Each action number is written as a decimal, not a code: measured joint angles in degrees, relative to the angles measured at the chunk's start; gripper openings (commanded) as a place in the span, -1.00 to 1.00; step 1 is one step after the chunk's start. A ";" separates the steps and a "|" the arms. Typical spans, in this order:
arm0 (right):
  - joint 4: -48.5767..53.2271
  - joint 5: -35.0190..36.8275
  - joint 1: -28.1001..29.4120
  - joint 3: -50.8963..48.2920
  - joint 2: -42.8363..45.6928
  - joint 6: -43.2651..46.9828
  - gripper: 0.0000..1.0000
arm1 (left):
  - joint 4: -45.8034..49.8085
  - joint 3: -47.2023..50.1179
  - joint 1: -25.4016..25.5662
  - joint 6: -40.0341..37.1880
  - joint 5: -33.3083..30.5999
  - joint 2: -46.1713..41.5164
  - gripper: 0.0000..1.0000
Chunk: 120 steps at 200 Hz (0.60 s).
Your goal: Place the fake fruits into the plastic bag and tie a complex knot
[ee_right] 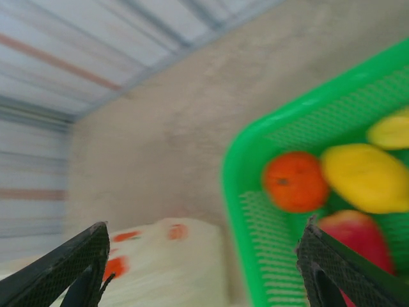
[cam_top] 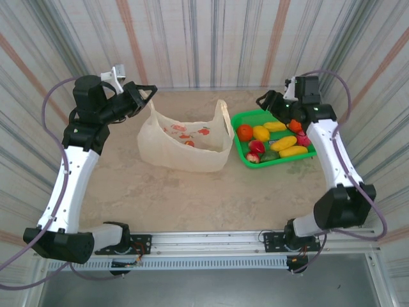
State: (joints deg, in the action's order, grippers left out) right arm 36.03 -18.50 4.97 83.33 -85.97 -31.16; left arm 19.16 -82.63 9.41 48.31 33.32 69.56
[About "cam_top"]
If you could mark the fake yellow banana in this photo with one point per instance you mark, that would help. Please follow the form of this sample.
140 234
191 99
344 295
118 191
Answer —
293 151

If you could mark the fake green avocado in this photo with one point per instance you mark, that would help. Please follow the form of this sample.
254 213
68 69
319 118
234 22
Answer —
270 156

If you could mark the green plastic basket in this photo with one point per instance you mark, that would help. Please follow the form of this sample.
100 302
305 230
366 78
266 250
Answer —
242 148

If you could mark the fake yellow mango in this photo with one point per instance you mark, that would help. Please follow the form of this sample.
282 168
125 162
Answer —
274 126

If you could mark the fake yellow oval fruit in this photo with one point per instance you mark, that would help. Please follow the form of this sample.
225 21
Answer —
283 143

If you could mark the fake orange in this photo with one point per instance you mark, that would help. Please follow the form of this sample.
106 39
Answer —
245 132
295 125

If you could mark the fake red white peach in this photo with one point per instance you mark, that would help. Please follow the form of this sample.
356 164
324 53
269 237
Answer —
252 157

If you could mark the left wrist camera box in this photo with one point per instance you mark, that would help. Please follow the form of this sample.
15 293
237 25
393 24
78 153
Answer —
119 71

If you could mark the fake red apple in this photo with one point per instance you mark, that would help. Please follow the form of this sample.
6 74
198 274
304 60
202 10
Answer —
256 146

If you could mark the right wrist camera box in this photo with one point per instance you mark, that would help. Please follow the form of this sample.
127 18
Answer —
290 91

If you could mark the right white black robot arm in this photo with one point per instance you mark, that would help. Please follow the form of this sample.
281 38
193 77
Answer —
332 153

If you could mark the aluminium mounting rail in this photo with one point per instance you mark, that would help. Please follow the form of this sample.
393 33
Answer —
207 240

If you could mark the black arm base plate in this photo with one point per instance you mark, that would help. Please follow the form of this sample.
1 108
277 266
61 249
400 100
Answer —
271 241
143 240

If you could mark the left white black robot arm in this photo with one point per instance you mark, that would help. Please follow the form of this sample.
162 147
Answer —
73 179

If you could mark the translucent fruit print plastic bag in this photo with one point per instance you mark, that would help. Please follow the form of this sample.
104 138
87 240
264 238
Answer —
179 160

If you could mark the fake yellow lemon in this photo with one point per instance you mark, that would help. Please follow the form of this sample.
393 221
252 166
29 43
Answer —
261 133

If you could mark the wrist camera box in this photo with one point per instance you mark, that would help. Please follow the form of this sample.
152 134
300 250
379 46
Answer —
290 91
119 71

